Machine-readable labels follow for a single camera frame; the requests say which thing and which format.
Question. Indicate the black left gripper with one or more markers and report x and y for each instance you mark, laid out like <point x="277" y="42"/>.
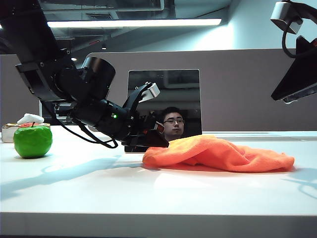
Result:
<point x="136" y="124"/>

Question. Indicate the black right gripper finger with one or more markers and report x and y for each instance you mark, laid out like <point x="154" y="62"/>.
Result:
<point x="301" y="98"/>
<point x="297" y="79"/>

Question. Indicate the orange microfiber cloth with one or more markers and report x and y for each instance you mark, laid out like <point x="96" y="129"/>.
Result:
<point x="210" y="153"/>

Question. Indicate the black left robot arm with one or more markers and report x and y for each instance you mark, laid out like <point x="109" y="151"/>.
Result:
<point x="29" y="29"/>

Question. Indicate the black framed standing mirror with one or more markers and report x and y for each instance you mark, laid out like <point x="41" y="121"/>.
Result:
<point x="183" y="86"/>

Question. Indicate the wide grey desk partition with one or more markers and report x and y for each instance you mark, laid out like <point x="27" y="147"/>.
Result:
<point x="235" y="99"/>

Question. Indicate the green apple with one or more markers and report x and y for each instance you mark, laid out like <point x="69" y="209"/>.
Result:
<point x="32" y="143"/>

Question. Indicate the white tissue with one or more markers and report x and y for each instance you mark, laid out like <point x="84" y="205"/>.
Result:
<point x="29" y="118"/>

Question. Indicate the ceiling air vent grille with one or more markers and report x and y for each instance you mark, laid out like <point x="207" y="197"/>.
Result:
<point x="99" y="17"/>

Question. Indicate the gold and white tissue box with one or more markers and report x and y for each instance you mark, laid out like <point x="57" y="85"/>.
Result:
<point x="7" y="135"/>

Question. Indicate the narrow grey desk partition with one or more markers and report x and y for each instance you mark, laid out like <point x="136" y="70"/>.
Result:
<point x="10" y="99"/>

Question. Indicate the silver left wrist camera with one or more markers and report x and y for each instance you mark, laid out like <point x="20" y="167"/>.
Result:
<point x="151" y="91"/>

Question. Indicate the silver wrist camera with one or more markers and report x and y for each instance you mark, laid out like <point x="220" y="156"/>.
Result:
<point x="151" y="91"/>
<point x="282" y="15"/>

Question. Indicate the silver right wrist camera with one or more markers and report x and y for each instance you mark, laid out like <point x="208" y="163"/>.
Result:
<point x="282" y="15"/>

